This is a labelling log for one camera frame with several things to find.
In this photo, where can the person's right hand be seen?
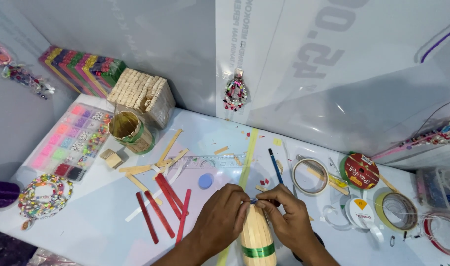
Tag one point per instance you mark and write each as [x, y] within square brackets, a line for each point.
[291, 221]

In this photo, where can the clear plastic bag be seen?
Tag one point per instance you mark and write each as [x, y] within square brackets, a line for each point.
[51, 258]

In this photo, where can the clear bead organizer box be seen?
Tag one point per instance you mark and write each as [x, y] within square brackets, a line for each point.
[71, 142]

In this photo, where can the small safety pin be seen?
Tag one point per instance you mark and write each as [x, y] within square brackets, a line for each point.
[392, 241]

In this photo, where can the yellow-green tape strip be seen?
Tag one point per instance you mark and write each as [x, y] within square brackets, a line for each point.
[249, 159]

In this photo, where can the yellow tape roll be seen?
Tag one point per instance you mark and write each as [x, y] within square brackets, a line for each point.
[382, 210]

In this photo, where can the red ribbon roll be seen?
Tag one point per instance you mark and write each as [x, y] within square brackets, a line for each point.
[359, 171]

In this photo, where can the clear container of blue beads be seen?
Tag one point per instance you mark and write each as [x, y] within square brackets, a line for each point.
[439, 188]

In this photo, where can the wooden stick bottle green ribbon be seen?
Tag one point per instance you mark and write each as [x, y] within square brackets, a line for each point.
[257, 236]

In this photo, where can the person's left hand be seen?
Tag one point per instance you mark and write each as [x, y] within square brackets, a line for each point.
[219, 218]

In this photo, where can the blue round cap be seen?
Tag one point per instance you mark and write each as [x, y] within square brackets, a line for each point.
[205, 181]

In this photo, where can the wrapped bundle of wooden sticks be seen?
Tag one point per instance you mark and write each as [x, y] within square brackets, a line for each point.
[143, 96]

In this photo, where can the dark purple cloth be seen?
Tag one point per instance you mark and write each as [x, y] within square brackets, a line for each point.
[8, 249]

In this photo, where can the white double-sided tape roll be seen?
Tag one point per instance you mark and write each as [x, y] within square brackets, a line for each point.
[297, 184]

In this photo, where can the purple thread spool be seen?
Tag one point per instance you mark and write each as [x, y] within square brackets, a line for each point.
[3, 194]

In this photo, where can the red craft stick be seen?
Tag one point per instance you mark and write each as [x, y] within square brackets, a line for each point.
[173, 194]
[147, 218]
[160, 215]
[168, 197]
[183, 216]

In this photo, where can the black round object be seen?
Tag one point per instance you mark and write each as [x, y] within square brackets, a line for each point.
[319, 238]

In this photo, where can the clear plastic ruler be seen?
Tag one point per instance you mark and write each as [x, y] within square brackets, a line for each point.
[210, 161]

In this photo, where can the pink beaded strand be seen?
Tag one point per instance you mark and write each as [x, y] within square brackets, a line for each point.
[431, 138]

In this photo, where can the stack of coloured stick packs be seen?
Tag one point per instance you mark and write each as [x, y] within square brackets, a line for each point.
[80, 70]

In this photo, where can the plain wooden craft stick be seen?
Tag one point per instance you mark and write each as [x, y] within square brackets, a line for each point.
[136, 169]
[141, 187]
[173, 159]
[170, 145]

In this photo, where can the wooden stick cup green ribbon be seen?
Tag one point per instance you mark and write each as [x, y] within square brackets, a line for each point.
[134, 135]

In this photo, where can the red-rimmed clear tape roll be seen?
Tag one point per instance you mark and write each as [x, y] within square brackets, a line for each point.
[430, 236]

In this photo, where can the blue pencil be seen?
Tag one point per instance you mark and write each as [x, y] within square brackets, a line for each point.
[276, 166]

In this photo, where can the white paper strip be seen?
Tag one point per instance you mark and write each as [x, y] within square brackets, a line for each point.
[151, 201]

